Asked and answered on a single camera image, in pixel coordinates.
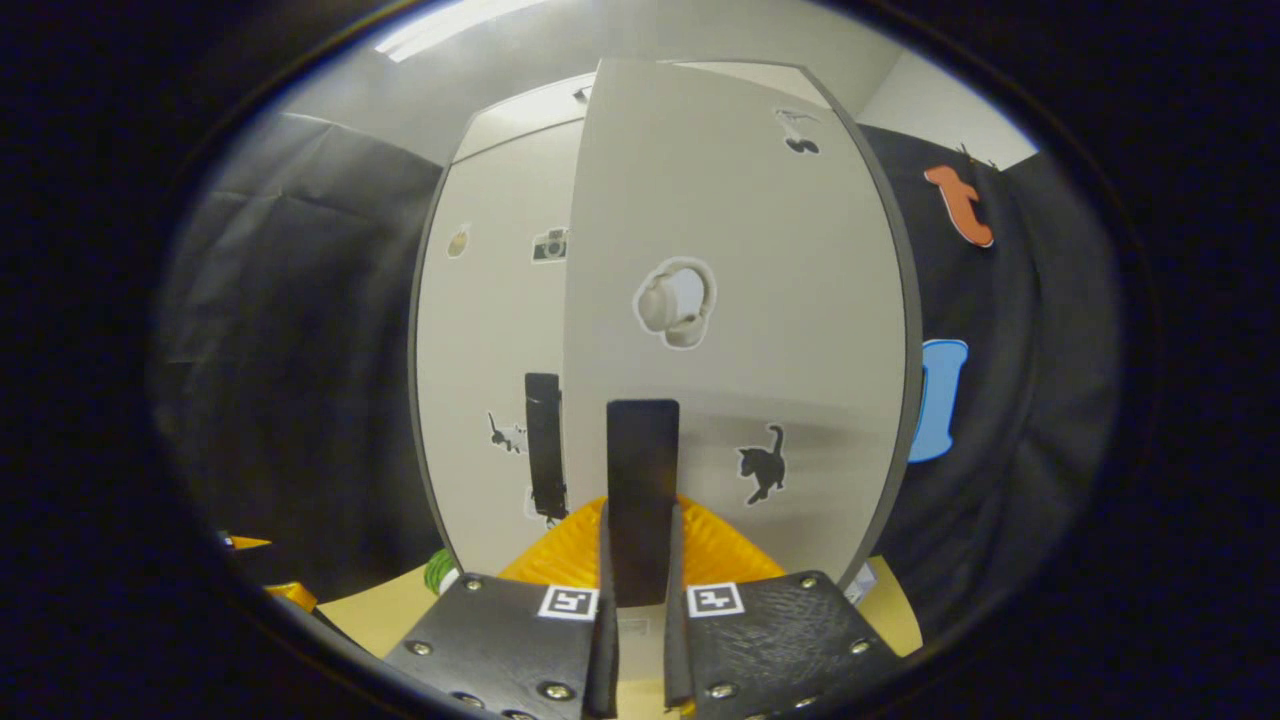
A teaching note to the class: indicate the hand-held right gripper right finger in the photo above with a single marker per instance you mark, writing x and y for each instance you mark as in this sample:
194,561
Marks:
780,650

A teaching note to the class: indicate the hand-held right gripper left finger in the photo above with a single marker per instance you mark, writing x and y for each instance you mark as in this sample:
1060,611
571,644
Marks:
500,640

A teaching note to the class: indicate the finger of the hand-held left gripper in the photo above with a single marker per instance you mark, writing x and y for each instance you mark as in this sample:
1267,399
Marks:
292,597
248,543

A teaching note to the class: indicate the beige cabinet door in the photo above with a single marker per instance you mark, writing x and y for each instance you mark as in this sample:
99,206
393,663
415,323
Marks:
480,350
720,200

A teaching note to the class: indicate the green white plush item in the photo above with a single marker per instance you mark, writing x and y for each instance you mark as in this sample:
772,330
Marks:
440,572

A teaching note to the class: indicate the black backdrop cloth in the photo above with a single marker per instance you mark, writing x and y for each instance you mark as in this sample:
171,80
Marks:
280,350

